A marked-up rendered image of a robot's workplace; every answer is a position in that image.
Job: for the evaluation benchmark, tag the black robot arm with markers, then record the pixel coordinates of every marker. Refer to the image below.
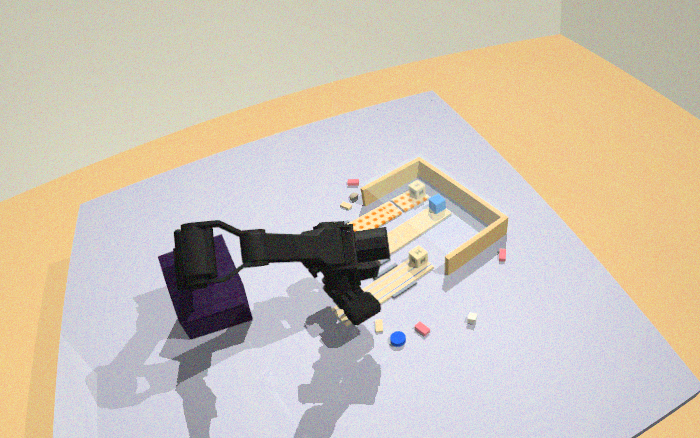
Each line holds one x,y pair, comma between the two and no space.
329,247

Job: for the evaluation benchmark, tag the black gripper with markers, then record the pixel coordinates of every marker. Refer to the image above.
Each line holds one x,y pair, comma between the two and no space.
358,306

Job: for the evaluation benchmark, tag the blue round button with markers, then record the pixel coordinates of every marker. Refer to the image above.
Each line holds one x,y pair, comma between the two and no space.
398,339

